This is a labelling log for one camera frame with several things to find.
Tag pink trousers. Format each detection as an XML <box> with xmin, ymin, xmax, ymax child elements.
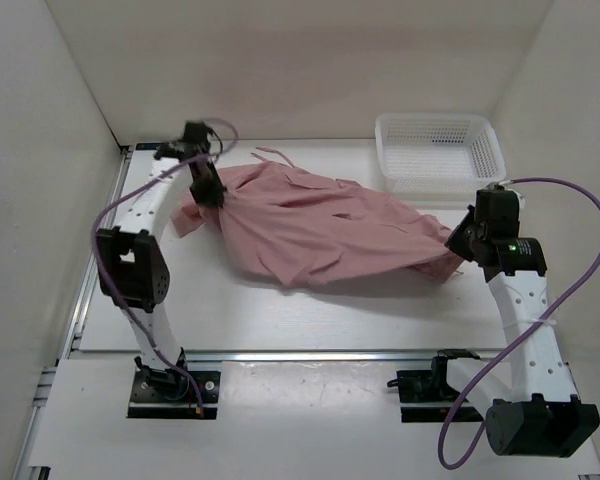
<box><xmin>171</xmin><ymin>147</ymin><xmax>463</xmax><ymax>287</ymax></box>

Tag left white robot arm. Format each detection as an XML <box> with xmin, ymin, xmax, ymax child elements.
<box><xmin>92</xmin><ymin>121</ymin><xmax>226</xmax><ymax>400</ymax></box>

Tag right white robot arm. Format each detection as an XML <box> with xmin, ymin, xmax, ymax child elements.
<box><xmin>429</xmin><ymin>184</ymin><xmax>600</xmax><ymax>470</ymax></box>

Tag white plastic mesh basket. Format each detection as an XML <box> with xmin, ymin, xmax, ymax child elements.
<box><xmin>375</xmin><ymin>113</ymin><xmax>506</xmax><ymax>201</ymax></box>

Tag black corner bracket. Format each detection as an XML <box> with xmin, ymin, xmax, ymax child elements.
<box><xmin>134</xmin><ymin>142</ymin><xmax>166</xmax><ymax>151</ymax></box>

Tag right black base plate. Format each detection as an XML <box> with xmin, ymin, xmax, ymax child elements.
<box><xmin>386</xmin><ymin>370</ymin><xmax>459</xmax><ymax>424</ymax></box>

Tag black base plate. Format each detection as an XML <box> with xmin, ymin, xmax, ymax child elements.
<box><xmin>386</xmin><ymin>370</ymin><xmax>459</xmax><ymax>424</ymax></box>
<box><xmin>127</xmin><ymin>368</ymin><xmax>221</xmax><ymax>420</ymax></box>

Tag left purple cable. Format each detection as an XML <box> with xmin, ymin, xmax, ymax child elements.
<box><xmin>93</xmin><ymin>117</ymin><xmax>241</xmax><ymax>409</ymax></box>

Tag purple cable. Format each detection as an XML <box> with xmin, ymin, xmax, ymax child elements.
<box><xmin>93</xmin><ymin>117</ymin><xmax>241</xmax><ymax>409</ymax></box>
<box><xmin>438</xmin><ymin>177</ymin><xmax>600</xmax><ymax>471</ymax></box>

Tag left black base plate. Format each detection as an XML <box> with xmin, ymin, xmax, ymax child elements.
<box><xmin>127</xmin><ymin>368</ymin><xmax>221</xmax><ymax>420</ymax></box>

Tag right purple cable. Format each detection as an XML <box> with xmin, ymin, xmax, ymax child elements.
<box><xmin>438</xmin><ymin>177</ymin><xmax>600</xmax><ymax>471</ymax></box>

